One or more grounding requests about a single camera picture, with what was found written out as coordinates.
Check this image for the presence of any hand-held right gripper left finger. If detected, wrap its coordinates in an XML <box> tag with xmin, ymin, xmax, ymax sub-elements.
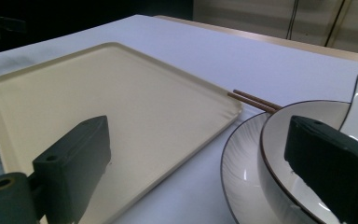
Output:
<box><xmin>32</xmin><ymin>115</ymin><xmax>112</xmax><ymax>224</ymax></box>

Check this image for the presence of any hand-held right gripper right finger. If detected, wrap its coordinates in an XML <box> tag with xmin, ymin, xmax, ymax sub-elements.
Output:
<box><xmin>283</xmin><ymin>115</ymin><xmax>358</xmax><ymax>224</ymax></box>

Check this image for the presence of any white bowl with brown rim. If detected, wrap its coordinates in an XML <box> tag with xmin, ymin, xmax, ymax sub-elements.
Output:
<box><xmin>256</xmin><ymin>99</ymin><xmax>358</xmax><ymax>224</ymax></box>

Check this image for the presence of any cream plastic tray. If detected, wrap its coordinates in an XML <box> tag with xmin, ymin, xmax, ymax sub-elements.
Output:
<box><xmin>0</xmin><ymin>41</ymin><xmax>243</xmax><ymax>224</ymax></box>

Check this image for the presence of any white ribbed plate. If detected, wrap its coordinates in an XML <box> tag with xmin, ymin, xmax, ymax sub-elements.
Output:
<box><xmin>220</xmin><ymin>112</ymin><xmax>282</xmax><ymax>224</ymax></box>

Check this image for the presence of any brown chopstick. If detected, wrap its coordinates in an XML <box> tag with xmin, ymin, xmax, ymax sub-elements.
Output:
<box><xmin>227</xmin><ymin>91</ymin><xmax>278</xmax><ymax>114</ymax></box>
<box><xmin>232</xmin><ymin>89</ymin><xmax>283</xmax><ymax>111</ymax></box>

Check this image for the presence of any black cable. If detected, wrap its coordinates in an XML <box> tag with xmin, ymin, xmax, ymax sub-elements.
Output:
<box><xmin>324</xmin><ymin>0</ymin><xmax>347</xmax><ymax>48</ymax></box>
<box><xmin>285</xmin><ymin>0</ymin><xmax>300</xmax><ymax>40</ymax></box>

